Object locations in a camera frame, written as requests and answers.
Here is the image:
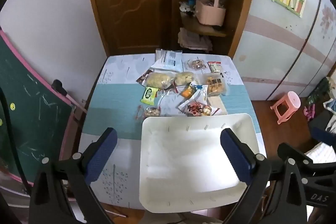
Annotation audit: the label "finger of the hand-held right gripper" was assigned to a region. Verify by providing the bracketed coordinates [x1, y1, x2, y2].
[310, 127, 336, 147]
[277, 143, 314, 169]

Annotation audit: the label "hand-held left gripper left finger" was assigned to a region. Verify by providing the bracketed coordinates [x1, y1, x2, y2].
[29, 127, 118, 224]

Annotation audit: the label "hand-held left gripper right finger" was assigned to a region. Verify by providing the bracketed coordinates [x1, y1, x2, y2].
[220, 128, 307, 224]

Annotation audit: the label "white plastic tray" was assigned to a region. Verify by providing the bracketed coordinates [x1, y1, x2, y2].
[139, 113, 260, 213]

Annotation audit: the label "long brown cracker packet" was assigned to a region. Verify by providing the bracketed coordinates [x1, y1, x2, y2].
[207, 95, 227, 116]

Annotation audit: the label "large red and white packet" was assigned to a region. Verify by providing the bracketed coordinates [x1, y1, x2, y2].
[178, 91, 213, 117]

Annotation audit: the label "clear mixed nut packet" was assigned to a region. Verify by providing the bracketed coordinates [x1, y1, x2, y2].
[144, 106, 161, 118]

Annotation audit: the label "green snack packet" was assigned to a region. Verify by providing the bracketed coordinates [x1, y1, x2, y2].
[140, 86, 159, 105]

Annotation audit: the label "clear pack of yellow puffs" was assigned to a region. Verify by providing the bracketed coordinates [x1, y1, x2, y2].
[203, 73, 229, 96]

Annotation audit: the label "large clear popcorn bag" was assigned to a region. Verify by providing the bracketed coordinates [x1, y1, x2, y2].
[145, 72, 175, 89]

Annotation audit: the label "small clear popcorn bag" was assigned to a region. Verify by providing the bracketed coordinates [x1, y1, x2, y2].
[174, 71, 198, 87]

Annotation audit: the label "white checkered pillow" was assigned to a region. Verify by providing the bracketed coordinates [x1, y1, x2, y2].
[304, 141, 336, 165]

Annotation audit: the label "pink toy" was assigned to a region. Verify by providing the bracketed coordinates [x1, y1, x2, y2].
[304, 104, 316, 120]

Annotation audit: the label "printed teal tablecloth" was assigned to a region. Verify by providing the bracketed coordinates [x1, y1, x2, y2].
[79, 55, 268, 214]

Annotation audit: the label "dark green box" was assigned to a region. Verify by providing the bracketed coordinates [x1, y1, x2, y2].
[307, 77, 330, 107]

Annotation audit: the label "pink plastic stool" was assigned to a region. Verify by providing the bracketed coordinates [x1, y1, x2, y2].
[270, 91, 302, 124]

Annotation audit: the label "long white snack packet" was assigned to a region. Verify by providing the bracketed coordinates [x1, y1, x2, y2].
[189, 83, 208, 92]

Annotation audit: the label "orange snack packet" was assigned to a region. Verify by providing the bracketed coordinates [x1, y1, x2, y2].
[181, 85, 197, 99]

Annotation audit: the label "dark brown candy wrapper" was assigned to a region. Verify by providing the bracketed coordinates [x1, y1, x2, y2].
[136, 70, 153, 85]

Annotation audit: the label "red and white snack packet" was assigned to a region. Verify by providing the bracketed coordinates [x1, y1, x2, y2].
[207, 61, 223, 74]

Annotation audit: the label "small clear nut packet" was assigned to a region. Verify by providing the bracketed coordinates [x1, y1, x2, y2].
[187, 59, 206, 71]

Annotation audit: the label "pale floral wardrobe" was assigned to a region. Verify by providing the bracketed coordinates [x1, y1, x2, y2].
[232, 0, 336, 104]

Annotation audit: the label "clear bag with blue label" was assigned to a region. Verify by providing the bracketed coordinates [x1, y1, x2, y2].
[152, 49, 183, 73]

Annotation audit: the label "folded pink cloths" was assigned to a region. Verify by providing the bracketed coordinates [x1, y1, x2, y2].
[178, 27, 213, 53]

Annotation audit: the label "pink basket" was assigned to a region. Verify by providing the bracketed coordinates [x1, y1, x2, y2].
[195, 0, 227, 26]

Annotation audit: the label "wooden door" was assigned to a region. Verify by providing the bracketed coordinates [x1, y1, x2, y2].
[83, 0, 179, 57]

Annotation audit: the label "wooden shelf unit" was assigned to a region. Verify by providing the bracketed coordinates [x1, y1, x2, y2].
[172, 0, 259, 57]

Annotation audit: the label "small toys on shelf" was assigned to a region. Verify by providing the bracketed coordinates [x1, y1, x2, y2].
[179, 0, 196, 14]

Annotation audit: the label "green chalkboard with pink frame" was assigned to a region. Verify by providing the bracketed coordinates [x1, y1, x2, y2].
[0, 29, 89, 189]

